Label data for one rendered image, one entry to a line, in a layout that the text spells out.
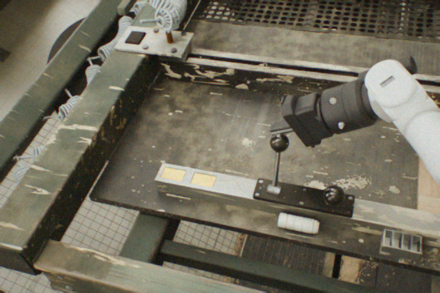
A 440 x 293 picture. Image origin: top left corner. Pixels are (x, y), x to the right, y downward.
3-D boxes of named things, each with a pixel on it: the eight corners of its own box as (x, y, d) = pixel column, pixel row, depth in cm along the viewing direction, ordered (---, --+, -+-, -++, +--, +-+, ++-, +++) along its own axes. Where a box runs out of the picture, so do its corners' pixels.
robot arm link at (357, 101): (366, 142, 89) (429, 127, 82) (338, 111, 82) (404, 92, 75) (368, 95, 95) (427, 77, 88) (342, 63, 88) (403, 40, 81)
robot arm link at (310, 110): (274, 119, 89) (332, 101, 81) (285, 85, 94) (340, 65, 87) (308, 161, 95) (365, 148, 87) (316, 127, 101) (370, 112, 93)
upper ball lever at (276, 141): (281, 200, 95) (288, 137, 91) (262, 197, 96) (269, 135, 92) (283, 193, 99) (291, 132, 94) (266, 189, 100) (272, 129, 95)
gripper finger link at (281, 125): (273, 124, 99) (298, 116, 96) (270, 135, 98) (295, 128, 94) (269, 119, 99) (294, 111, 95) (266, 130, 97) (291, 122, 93)
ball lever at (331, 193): (341, 213, 94) (343, 207, 82) (322, 209, 95) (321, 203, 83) (344, 194, 95) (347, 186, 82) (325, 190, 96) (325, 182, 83)
